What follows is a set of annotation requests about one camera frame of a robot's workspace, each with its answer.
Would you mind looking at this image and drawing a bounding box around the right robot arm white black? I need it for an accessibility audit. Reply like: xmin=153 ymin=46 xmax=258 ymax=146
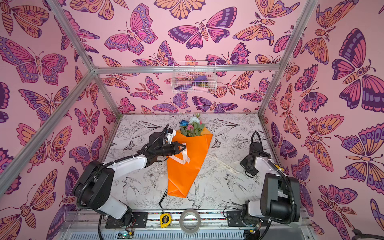
xmin=240 ymin=131 xmax=302 ymax=227

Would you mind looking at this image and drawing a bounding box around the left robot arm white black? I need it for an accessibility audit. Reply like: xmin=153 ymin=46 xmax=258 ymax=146
xmin=72 ymin=126 xmax=187 ymax=227

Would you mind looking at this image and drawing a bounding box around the yellow tape measure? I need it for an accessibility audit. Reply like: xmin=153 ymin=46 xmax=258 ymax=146
xmin=158 ymin=188 xmax=173 ymax=229

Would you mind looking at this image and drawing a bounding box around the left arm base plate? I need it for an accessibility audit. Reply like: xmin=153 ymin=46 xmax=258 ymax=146
xmin=105 ymin=212 xmax=149 ymax=229

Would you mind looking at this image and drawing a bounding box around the white fake rose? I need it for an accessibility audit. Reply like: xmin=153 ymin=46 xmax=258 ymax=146
xmin=189 ymin=113 xmax=201 ymax=125

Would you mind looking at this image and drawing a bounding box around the orange wrapping paper sheet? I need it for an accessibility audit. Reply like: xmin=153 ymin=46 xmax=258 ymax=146
xmin=167 ymin=128 xmax=213 ymax=198

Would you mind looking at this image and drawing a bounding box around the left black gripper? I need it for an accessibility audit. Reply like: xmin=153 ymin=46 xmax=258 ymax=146
xmin=154 ymin=142 xmax=187 ymax=158

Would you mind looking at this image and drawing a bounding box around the clear tape roll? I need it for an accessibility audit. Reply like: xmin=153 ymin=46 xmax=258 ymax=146
xmin=179 ymin=209 xmax=202 ymax=235

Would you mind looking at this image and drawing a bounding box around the white wire basket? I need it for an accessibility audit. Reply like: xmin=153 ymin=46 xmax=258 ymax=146
xmin=170 ymin=60 xmax=218 ymax=94

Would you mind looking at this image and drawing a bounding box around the green circuit board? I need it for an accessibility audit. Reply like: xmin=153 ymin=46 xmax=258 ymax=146
xmin=117 ymin=231 xmax=134 ymax=240

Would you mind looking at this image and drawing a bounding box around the blue fake rose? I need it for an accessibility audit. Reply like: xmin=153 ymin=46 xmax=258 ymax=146
xmin=179 ymin=120 xmax=189 ymax=127

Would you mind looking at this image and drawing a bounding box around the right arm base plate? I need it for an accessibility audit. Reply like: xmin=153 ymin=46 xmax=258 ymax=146
xmin=223 ymin=209 xmax=268 ymax=230

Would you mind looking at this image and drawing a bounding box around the small pink fake rose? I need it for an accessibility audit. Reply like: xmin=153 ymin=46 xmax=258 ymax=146
xmin=186 ymin=125 xmax=195 ymax=137

